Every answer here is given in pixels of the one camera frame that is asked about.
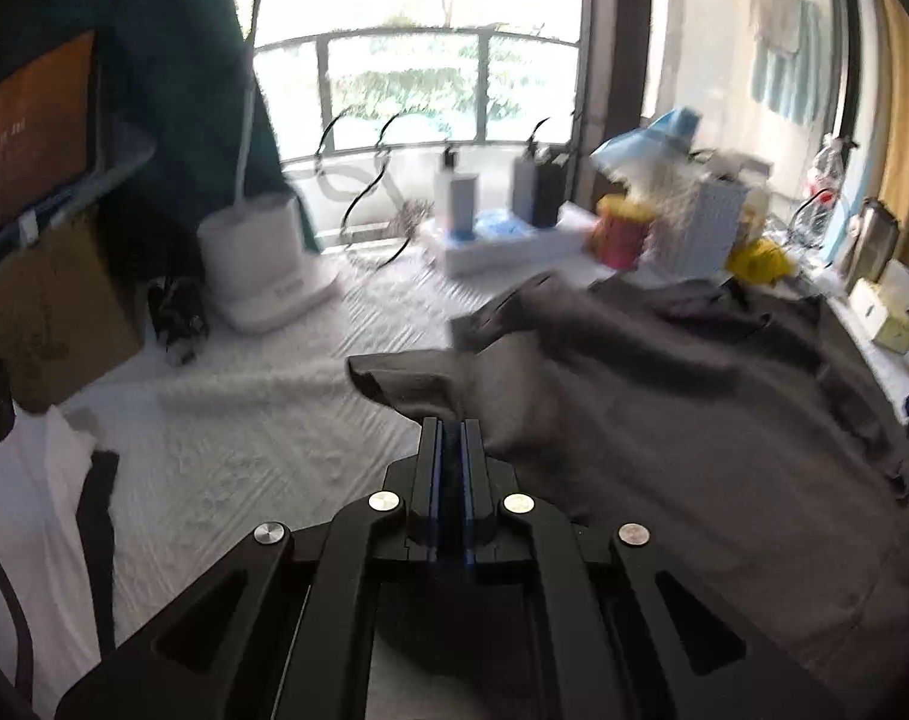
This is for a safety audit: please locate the black strap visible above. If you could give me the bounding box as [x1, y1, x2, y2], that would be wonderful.
[75, 450, 120, 653]

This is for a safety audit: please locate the hanging blue striped towel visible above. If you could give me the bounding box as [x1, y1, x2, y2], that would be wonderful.
[748, 0, 823, 125]

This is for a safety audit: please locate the white textured tablecloth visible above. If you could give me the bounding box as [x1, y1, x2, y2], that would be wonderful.
[56, 202, 909, 720]

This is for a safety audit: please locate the cardboard box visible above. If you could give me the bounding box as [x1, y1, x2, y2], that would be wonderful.
[0, 210, 148, 413]

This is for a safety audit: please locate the grey charger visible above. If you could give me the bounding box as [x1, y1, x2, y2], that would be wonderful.
[512, 154, 568, 230]

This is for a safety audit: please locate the pale yellow tissue box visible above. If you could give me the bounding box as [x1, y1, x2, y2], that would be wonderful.
[848, 277, 909, 353]

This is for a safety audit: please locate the white perforated basket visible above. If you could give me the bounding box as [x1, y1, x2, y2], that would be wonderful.
[649, 176, 748, 282]

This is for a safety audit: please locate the white power strip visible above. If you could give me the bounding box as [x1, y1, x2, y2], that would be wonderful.
[424, 202, 598, 276]

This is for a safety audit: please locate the black earphone bundle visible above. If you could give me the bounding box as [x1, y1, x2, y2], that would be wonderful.
[148, 277, 209, 367]

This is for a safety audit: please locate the teal curtain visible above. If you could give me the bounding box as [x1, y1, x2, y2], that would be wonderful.
[0, 0, 320, 256]

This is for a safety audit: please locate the tablet with orange screen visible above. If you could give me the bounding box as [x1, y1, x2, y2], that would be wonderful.
[0, 34, 99, 237]

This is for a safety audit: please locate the steel thermos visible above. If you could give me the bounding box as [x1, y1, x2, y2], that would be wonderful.
[840, 199, 901, 293]

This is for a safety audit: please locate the dark window frame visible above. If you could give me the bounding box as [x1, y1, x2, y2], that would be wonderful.
[574, 0, 654, 196]

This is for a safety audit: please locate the white garment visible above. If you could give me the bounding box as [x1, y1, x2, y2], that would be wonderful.
[0, 405, 118, 720]

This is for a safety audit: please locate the thick black cable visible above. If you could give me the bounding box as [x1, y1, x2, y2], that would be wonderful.
[0, 517, 35, 706]

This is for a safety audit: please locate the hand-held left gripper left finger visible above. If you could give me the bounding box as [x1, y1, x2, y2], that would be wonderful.
[55, 416, 449, 720]

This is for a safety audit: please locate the red and yellow can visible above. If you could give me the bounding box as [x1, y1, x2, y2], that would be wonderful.
[593, 195, 654, 271]

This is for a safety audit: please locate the bag of blue face masks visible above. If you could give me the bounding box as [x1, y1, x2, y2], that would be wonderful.
[589, 109, 706, 188]

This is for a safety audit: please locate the yellow packet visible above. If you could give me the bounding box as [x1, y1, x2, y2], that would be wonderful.
[726, 236, 796, 286]

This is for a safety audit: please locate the yellow curtain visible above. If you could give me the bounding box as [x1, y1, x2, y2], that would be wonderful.
[870, 0, 909, 263]

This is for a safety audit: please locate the white charger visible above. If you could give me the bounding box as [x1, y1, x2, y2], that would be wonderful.
[433, 169, 479, 241]

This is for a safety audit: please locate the grey garment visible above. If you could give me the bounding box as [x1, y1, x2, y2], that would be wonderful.
[347, 272, 909, 720]

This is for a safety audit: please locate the clear water bottle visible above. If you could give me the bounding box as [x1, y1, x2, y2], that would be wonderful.
[799, 135, 849, 241]

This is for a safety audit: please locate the white desk lamp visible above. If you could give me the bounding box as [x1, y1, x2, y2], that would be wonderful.
[197, 0, 340, 332]

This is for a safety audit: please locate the balcony railing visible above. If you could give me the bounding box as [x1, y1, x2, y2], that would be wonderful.
[251, 26, 583, 166]

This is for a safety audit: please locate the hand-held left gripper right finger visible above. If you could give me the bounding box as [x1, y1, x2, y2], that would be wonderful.
[454, 418, 849, 720]

